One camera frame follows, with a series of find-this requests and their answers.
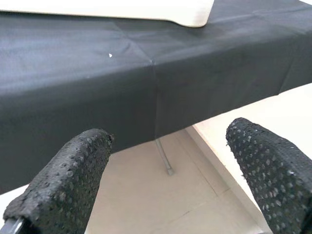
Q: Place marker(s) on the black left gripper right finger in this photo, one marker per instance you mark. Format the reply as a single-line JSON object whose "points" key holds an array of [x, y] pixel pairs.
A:
{"points": [[275, 175]]}

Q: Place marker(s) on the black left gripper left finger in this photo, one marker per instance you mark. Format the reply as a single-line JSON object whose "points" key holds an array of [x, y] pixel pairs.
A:
{"points": [[63, 185]]}

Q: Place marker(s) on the white plastic children table top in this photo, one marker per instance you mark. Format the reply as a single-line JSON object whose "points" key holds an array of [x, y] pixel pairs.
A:
{"points": [[122, 9]]}

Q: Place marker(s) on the grey metal table leg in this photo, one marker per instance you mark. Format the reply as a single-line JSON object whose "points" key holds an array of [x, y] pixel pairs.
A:
{"points": [[168, 168]]}

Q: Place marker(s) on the black table cloth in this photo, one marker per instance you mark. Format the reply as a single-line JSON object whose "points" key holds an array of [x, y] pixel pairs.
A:
{"points": [[122, 85]]}

